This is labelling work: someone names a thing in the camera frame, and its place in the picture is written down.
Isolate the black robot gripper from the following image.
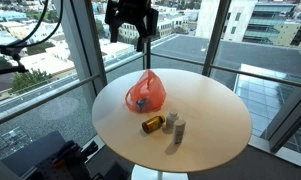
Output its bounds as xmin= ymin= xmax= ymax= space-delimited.
xmin=105 ymin=0 xmax=159 ymax=52

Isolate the white pill bottle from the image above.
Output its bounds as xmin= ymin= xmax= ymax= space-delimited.
xmin=166 ymin=112 xmax=179 ymax=129

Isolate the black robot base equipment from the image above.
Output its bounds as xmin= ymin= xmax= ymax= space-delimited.
xmin=1 ymin=131 xmax=129 ymax=180

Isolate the orange plastic bag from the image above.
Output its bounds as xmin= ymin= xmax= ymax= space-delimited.
xmin=125 ymin=70 xmax=166 ymax=113

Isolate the blue item inside bag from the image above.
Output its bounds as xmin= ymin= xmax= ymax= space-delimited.
xmin=136 ymin=98 xmax=147 ymax=111

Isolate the amber bottle yellow label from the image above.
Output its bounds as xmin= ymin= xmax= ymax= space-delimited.
xmin=142 ymin=115 xmax=166 ymax=134

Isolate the white deodorant stick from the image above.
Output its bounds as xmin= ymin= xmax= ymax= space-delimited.
xmin=173 ymin=119 xmax=186 ymax=144

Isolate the round white table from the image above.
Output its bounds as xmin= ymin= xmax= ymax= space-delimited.
xmin=92 ymin=69 xmax=252 ymax=180

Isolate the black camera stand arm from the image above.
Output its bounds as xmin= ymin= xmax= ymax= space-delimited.
xmin=0 ymin=0 xmax=64 ymax=78

